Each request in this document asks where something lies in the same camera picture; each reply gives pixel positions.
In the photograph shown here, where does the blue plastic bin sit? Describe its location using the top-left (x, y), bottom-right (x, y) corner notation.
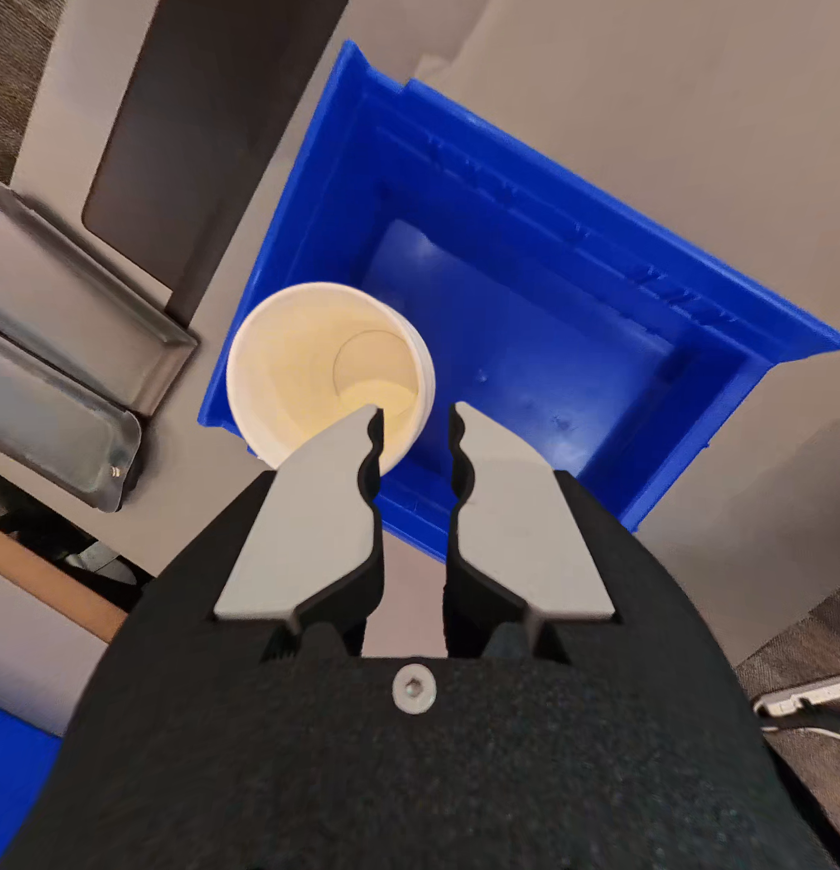
top-left (0, 700), bottom-right (65, 870)
top-left (197, 39), bottom-right (840, 565)

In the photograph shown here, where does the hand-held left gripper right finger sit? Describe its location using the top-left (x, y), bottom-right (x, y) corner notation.
top-left (445, 401), bottom-right (617, 659)

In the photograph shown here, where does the nested stack of paper cups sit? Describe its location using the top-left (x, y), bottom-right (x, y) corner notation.
top-left (226, 282), bottom-right (436, 478)

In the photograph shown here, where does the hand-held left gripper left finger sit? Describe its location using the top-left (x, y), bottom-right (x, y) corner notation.
top-left (212, 404), bottom-right (387, 659)

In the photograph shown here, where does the wood edged grey table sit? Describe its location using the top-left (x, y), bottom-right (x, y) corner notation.
top-left (0, 522), bottom-right (130, 644)

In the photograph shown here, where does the white power strip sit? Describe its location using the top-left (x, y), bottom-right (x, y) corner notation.
top-left (753, 675), bottom-right (840, 719)

